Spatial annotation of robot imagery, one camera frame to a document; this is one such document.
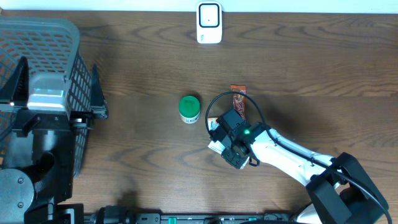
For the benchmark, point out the white barcode scanner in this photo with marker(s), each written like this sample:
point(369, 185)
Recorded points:
point(209, 22)

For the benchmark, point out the dark grey plastic basket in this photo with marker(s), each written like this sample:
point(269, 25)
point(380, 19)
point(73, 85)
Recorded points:
point(50, 45)

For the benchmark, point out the red chocolate bar wrapper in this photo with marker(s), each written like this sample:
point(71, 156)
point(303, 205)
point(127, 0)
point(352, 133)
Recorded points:
point(239, 101)

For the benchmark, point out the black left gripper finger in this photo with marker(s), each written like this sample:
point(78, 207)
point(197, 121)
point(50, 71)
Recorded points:
point(16, 89)
point(98, 103)

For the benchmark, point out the small orange snack box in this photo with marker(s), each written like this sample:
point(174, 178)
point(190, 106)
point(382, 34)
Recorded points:
point(212, 123)

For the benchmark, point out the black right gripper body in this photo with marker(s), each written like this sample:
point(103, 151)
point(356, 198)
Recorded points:
point(232, 157)

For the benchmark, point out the white green box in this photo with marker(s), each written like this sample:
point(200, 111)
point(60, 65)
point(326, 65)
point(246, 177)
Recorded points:
point(219, 148)

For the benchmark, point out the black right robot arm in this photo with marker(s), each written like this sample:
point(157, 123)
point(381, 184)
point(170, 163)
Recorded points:
point(339, 188)

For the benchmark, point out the green lid white jar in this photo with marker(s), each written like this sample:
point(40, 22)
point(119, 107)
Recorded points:
point(189, 109)

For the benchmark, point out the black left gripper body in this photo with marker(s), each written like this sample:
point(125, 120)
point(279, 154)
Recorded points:
point(74, 124)

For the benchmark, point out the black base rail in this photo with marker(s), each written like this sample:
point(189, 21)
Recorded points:
point(119, 214)

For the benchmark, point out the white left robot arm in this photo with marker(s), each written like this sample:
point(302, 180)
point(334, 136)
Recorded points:
point(37, 176)

